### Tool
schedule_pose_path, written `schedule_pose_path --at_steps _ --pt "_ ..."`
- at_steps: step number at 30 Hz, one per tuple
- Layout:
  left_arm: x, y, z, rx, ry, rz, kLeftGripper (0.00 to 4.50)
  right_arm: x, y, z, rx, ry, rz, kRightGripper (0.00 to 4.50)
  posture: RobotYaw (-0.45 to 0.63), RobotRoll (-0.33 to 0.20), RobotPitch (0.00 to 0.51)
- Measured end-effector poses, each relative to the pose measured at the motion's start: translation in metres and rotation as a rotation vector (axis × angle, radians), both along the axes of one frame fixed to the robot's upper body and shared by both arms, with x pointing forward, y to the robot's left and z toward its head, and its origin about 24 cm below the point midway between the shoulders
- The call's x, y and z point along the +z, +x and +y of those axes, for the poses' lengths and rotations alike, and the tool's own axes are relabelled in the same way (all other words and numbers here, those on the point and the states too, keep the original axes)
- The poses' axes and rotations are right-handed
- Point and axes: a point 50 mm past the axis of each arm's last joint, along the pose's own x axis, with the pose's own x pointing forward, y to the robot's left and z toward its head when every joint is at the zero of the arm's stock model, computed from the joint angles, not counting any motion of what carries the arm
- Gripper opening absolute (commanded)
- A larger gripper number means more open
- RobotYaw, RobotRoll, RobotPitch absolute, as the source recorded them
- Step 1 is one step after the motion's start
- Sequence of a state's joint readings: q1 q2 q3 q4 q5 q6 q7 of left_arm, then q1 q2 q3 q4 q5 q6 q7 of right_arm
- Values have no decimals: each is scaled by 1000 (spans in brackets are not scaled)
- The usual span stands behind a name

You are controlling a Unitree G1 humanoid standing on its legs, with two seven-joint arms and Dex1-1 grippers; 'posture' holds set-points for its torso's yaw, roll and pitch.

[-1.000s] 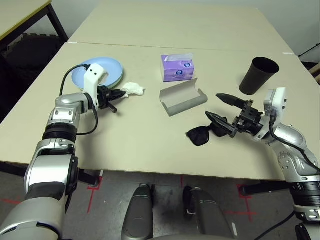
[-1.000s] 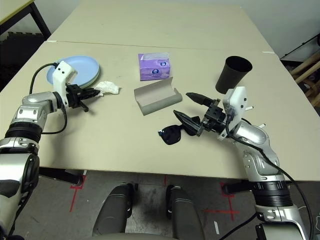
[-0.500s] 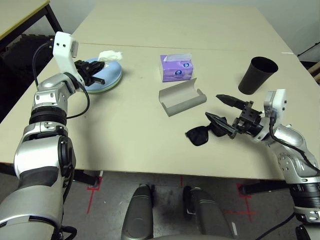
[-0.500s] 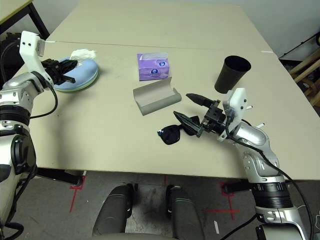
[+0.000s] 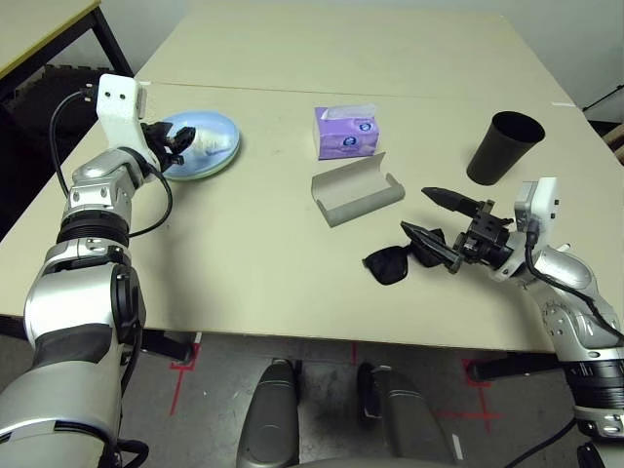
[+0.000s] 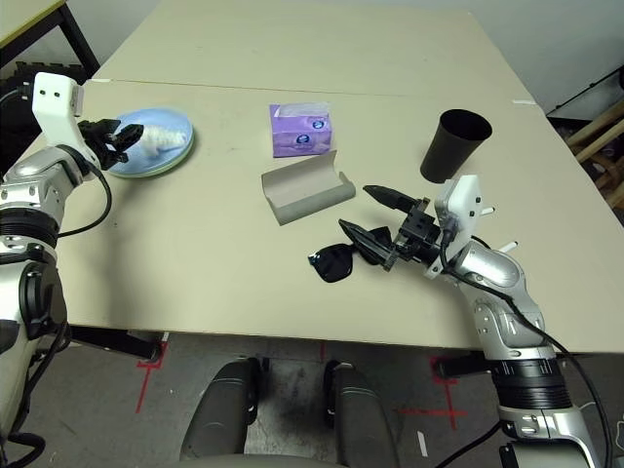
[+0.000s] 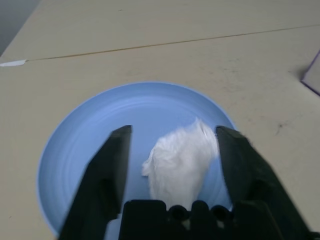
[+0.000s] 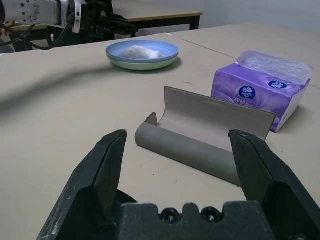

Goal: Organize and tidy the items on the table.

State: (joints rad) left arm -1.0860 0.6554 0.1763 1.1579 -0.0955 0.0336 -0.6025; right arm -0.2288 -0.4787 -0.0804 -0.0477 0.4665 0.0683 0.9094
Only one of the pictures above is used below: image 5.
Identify wooden furniture piece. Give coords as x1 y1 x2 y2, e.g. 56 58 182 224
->
604 124 624 167

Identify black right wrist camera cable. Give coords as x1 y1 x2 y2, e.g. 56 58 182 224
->
506 221 624 468

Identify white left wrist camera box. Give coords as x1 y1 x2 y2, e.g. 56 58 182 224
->
96 72 162 172

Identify grey robot left leg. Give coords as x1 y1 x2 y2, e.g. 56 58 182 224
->
236 359 301 468

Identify green plastic plate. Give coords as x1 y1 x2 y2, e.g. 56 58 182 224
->
160 140 243 183

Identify white tissue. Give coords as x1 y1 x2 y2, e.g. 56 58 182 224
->
187 126 233 158

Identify blue plastic plate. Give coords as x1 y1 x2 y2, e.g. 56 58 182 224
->
158 110 242 180

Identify grey robot right leg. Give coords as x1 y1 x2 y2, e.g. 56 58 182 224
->
358 363 459 468

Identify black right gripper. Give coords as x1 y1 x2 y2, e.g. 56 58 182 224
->
400 186 517 275

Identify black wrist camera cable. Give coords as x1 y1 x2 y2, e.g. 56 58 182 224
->
506 221 624 468
48 86 175 468

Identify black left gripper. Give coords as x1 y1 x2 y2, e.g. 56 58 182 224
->
140 121 198 168

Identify red floor tape cross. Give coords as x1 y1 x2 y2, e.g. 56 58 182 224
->
168 343 201 415
436 360 503 433

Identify black sunglasses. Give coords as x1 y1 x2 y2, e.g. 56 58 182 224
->
362 221 448 287

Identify black plastic cup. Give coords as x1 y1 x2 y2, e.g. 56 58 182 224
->
466 110 546 186

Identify grey robot leg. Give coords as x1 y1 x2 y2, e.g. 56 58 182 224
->
358 363 459 468
236 359 301 468

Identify black left wrist camera cable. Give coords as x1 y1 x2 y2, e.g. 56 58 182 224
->
48 86 175 468

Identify purple tissue pack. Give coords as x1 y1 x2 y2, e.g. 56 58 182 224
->
313 102 380 161

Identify yellow-edged side table black frame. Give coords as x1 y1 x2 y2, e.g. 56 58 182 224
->
0 0 136 79

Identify black table foot bar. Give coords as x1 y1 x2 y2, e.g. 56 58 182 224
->
140 329 196 365
467 358 571 384

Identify grey glasses case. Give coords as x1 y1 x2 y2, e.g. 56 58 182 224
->
310 151 406 229

